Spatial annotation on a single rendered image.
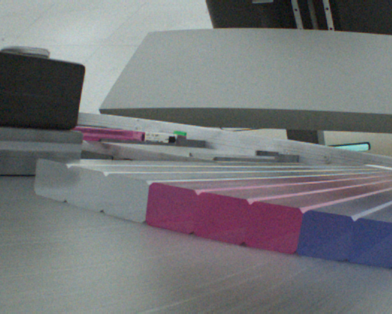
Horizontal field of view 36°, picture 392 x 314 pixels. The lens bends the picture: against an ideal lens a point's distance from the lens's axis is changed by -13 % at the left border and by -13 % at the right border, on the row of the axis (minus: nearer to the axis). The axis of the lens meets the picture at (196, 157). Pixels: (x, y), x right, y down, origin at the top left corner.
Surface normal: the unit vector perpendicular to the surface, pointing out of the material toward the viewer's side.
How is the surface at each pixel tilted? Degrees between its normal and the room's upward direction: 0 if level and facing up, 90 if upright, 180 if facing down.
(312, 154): 47
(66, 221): 43
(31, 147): 90
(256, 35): 0
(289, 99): 0
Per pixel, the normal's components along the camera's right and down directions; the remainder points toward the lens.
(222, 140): -0.47, -0.02
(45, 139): 0.87, 0.14
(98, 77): -0.22, -0.74
